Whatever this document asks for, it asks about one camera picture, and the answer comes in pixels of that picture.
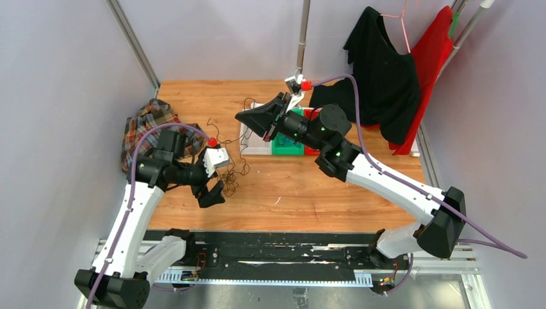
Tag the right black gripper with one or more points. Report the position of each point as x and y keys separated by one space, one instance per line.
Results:
x=261 y=120

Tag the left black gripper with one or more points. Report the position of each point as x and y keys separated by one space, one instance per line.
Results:
x=208 y=197

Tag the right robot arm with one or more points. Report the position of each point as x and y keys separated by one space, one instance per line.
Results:
x=437 y=226

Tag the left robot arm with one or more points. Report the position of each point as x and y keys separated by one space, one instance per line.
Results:
x=136 y=221

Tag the white stand base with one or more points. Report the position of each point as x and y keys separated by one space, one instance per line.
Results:
x=256 y=105

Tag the white plastic bin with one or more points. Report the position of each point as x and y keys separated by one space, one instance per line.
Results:
x=252 y=144

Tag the green plastic bin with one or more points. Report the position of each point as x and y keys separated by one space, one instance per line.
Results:
x=282 y=145

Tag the red plastic bin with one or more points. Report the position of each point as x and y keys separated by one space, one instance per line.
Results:
x=311 y=151

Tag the metal stand pole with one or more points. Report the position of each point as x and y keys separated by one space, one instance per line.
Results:
x=302 y=35

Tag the black t-shirt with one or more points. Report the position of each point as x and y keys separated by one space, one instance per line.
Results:
x=388 y=85

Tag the pink clothes hanger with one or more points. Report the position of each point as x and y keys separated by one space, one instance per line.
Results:
x=400 y=17

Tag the red garment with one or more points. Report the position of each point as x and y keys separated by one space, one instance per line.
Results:
x=429 y=53

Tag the green clothes hanger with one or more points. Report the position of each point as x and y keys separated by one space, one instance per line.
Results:
x=453 y=25

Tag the white garment rack pole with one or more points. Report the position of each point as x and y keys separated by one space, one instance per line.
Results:
x=459 y=5

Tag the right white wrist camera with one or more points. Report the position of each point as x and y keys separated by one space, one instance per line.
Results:
x=295 y=92

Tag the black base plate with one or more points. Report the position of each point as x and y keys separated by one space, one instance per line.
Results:
x=285 y=256

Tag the aluminium frame rail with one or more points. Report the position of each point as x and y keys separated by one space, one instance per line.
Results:
x=443 y=282

